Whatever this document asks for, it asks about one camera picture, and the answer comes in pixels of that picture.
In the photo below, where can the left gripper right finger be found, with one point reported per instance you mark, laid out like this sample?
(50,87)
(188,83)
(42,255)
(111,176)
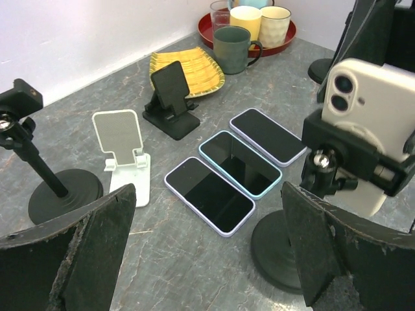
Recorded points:
(346,262)

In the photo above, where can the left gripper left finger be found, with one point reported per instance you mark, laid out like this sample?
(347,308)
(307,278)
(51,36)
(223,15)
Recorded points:
(71,262)

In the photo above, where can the light blue case phone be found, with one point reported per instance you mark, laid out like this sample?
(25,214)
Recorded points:
(239,163)

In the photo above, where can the purple phone from pole stand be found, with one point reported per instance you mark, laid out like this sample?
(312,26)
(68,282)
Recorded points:
(276,142)

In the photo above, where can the lavender case phone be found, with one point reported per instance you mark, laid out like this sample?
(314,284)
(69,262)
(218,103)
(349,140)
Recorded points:
(214,199)

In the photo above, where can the cream case phone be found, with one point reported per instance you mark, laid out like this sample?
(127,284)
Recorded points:
(376,105)

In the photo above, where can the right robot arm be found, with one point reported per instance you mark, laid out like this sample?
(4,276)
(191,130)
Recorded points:
(379,32)

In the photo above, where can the white folding phone stand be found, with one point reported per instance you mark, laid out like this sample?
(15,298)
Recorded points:
(118,134)

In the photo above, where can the black folding phone stand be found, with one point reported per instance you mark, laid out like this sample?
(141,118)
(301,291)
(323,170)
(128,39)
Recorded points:
(168,109)

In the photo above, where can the yellow bamboo tray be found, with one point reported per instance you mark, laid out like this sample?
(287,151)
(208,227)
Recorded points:
(202,73)

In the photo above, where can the dark green mug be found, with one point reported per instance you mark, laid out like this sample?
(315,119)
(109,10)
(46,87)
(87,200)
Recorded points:
(231,46)

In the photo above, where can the cream textured cup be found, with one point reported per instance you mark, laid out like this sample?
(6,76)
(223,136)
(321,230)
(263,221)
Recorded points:
(274,26)

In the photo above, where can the pale yellow cup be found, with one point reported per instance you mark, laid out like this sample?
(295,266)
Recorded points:
(247,17)

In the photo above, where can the light blue mug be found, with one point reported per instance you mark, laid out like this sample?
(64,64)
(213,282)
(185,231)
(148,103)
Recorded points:
(254,3)

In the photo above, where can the clear glass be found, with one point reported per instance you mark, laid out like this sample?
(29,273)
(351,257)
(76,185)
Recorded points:
(220,14)

